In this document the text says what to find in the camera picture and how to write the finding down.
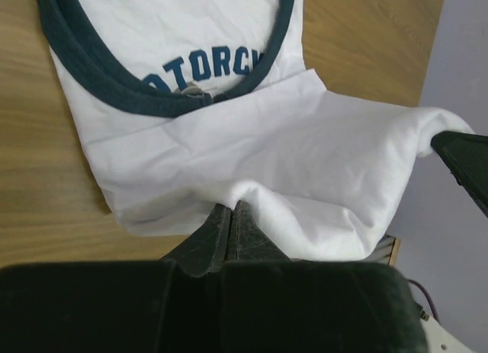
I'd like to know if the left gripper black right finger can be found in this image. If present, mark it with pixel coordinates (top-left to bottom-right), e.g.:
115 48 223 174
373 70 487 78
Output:
218 202 428 352

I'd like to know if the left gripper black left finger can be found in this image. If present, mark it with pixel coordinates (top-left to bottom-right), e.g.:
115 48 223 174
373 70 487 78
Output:
1 205 231 352

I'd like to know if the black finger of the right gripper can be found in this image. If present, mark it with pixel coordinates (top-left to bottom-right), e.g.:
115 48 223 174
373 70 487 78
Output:
431 131 488 216

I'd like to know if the white printed tank top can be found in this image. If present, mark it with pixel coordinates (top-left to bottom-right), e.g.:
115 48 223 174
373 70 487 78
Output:
37 0 470 261

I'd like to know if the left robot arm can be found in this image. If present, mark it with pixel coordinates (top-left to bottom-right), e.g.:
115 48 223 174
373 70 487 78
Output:
1 202 467 352

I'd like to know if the aluminium frame rail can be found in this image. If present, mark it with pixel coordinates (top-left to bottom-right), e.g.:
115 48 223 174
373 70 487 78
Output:
364 235 401 266

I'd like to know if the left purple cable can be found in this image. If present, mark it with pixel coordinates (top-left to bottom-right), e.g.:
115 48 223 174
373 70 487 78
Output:
406 277 443 326

